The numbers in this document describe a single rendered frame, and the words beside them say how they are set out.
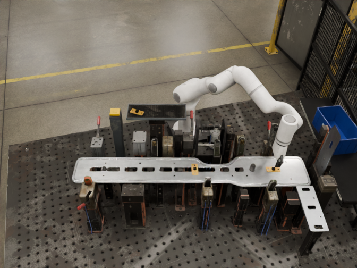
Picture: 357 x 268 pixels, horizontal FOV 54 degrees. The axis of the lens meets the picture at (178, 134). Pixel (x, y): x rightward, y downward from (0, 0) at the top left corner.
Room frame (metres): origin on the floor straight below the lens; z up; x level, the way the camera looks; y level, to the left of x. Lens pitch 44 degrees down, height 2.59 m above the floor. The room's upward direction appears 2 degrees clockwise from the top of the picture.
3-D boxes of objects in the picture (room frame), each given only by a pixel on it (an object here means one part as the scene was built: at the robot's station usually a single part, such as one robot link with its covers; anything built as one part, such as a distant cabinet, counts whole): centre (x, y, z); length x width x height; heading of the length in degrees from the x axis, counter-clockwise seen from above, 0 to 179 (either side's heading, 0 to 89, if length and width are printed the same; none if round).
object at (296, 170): (1.34, -0.08, 1.00); 1.38 x 0.22 x 0.02; 92
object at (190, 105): (1.92, -0.08, 1.10); 0.19 x 0.12 x 0.24; 134
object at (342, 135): (1.63, -0.99, 1.10); 0.30 x 0.17 x 0.13; 11
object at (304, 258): (0.99, -0.74, 0.84); 0.11 x 0.06 x 0.29; 2
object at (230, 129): (1.57, -0.32, 0.91); 0.07 x 0.05 x 0.42; 2
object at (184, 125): (1.91, -0.05, 0.88); 0.19 x 0.19 x 0.18
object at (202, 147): (1.55, -0.19, 0.94); 0.18 x 0.13 x 0.49; 92
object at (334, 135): (1.36, -0.83, 1.17); 0.12 x 0.01 x 0.34; 2
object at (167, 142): (1.49, 0.06, 0.89); 0.13 x 0.11 x 0.38; 2
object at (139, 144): (1.50, 0.23, 0.90); 0.13 x 0.10 x 0.41; 2
